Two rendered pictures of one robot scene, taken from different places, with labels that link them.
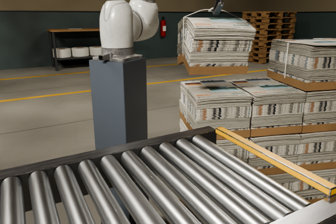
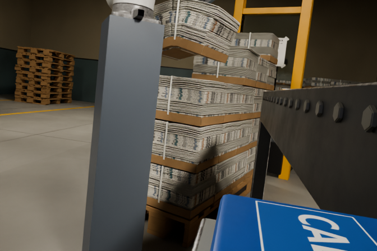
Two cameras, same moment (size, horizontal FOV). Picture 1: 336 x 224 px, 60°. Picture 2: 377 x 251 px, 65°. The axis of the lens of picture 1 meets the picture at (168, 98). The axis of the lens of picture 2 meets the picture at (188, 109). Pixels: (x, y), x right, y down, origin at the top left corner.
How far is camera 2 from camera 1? 121 cm
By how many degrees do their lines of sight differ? 52
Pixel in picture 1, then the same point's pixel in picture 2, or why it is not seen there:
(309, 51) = (245, 53)
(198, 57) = (209, 38)
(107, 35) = not seen: outside the picture
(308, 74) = (244, 71)
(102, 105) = (123, 80)
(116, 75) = (152, 40)
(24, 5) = not seen: outside the picture
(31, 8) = not seen: outside the picture
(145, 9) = not seen: outside the picture
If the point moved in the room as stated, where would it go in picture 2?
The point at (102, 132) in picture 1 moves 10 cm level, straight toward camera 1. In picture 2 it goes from (116, 119) to (140, 123)
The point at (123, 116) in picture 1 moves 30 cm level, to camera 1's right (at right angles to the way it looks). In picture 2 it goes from (155, 93) to (202, 97)
